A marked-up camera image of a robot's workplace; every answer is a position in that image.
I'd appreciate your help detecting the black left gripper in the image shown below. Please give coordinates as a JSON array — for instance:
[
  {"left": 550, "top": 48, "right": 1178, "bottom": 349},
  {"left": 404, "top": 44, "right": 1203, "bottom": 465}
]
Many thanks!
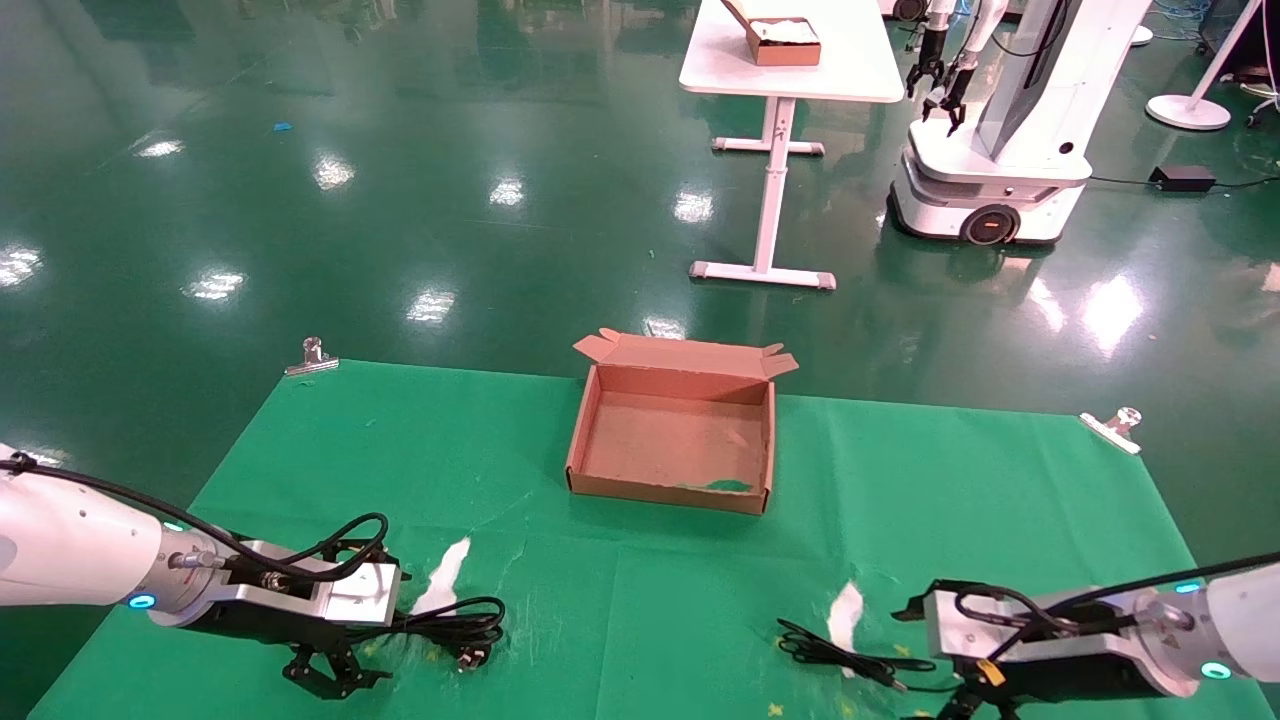
[{"left": 155, "top": 598, "right": 391, "bottom": 699}]

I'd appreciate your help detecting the black power adapter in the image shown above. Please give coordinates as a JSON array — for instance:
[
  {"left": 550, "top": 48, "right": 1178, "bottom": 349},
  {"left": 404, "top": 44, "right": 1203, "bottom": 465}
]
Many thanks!
[{"left": 1148, "top": 165, "right": 1218, "bottom": 194}]

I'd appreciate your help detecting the silver binder clip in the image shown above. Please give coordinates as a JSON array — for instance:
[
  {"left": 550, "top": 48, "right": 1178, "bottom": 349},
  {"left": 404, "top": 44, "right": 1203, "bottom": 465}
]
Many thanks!
[
  {"left": 284, "top": 337, "right": 341, "bottom": 378},
  {"left": 1078, "top": 407, "right": 1143, "bottom": 456}
]

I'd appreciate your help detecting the green table cloth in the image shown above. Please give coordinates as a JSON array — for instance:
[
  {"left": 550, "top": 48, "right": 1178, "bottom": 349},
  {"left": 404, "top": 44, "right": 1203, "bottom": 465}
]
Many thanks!
[{"left": 28, "top": 358, "right": 1280, "bottom": 720}]

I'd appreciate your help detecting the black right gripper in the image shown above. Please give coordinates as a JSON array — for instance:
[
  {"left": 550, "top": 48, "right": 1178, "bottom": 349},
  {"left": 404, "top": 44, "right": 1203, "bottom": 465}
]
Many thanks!
[{"left": 935, "top": 655, "right": 1166, "bottom": 720}]

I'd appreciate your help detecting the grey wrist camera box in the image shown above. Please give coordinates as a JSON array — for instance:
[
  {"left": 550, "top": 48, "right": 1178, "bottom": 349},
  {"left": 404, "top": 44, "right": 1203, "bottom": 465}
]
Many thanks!
[
  {"left": 222, "top": 540, "right": 403, "bottom": 627},
  {"left": 893, "top": 578, "right": 1151, "bottom": 663}
]

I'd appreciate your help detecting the white standing desk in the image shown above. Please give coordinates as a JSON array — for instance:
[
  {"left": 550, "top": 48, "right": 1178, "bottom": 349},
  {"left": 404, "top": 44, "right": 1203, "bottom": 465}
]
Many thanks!
[{"left": 678, "top": 0, "right": 906, "bottom": 291}]

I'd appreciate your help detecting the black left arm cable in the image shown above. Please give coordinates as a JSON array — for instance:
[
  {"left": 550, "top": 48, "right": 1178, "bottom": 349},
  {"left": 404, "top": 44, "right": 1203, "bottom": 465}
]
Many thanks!
[{"left": 0, "top": 455, "right": 391, "bottom": 586}]

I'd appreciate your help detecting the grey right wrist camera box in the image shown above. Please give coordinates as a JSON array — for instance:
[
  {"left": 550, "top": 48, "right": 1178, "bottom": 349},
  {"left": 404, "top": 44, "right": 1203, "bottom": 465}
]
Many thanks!
[{"left": 893, "top": 578, "right": 1151, "bottom": 663}]

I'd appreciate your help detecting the thick black power cable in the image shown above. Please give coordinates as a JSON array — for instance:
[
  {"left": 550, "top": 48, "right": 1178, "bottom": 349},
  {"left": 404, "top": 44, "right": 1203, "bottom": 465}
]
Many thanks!
[{"left": 375, "top": 597, "right": 506, "bottom": 671}]

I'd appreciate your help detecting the small brown cardboard box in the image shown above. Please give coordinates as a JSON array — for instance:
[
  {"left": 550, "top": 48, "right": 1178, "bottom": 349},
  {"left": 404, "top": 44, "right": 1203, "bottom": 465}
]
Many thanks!
[{"left": 720, "top": 0, "right": 823, "bottom": 68}]

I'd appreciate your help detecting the thin black cable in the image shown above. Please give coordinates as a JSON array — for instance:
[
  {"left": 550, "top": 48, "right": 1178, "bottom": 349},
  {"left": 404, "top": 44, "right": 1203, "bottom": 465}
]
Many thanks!
[{"left": 777, "top": 618, "right": 938, "bottom": 694}]

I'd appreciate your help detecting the white floor stand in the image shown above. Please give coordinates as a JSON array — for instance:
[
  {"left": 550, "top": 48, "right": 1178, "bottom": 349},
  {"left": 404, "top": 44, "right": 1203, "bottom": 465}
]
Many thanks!
[{"left": 1145, "top": 0, "right": 1271, "bottom": 132}]

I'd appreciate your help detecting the black floor cable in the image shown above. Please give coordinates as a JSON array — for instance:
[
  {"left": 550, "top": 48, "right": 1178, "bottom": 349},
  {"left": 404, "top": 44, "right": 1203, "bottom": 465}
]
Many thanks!
[{"left": 1088, "top": 175, "right": 1280, "bottom": 191}]

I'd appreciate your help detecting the open brown cardboard box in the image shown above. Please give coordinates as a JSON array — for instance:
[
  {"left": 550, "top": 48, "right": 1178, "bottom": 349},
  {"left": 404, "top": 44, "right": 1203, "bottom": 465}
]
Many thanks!
[{"left": 565, "top": 328, "right": 801, "bottom": 516}]

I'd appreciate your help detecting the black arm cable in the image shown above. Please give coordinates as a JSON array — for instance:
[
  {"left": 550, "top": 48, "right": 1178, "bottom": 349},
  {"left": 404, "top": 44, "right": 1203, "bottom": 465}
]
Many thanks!
[
  {"left": 0, "top": 455, "right": 391, "bottom": 586},
  {"left": 955, "top": 550, "right": 1280, "bottom": 641}
]

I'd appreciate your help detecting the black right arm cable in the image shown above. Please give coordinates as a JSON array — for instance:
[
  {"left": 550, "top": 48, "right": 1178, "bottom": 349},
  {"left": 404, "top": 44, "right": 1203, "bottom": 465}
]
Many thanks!
[{"left": 955, "top": 550, "right": 1280, "bottom": 641}]

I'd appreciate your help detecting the black gripper of white robot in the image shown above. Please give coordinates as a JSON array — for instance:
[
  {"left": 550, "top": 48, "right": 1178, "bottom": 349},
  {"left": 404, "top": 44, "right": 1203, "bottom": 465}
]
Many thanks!
[
  {"left": 922, "top": 50, "right": 979, "bottom": 136},
  {"left": 905, "top": 25, "right": 946, "bottom": 99}
]

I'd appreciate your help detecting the white wheeled robot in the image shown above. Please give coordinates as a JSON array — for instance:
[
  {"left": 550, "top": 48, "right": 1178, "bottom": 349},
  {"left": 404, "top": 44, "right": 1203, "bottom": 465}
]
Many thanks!
[{"left": 888, "top": 0, "right": 1151, "bottom": 247}]

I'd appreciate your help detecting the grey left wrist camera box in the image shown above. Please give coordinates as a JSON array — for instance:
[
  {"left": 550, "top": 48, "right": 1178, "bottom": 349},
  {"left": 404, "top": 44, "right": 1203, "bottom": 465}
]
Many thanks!
[{"left": 222, "top": 540, "right": 403, "bottom": 627}]

